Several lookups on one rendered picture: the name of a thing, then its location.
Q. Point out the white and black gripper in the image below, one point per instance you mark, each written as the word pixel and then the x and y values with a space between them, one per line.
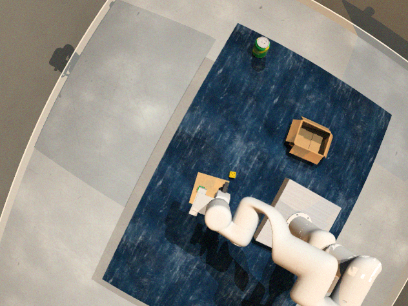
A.
pixel 223 193

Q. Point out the tan square mat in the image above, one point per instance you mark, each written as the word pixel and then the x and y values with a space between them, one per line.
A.
pixel 211 183

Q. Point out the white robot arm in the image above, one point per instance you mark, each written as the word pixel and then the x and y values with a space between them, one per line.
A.
pixel 298 246

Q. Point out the green drink can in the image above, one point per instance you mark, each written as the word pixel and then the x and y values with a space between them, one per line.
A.
pixel 261 47

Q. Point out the open brown cardboard box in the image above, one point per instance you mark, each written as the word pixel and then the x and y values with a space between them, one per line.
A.
pixel 311 136

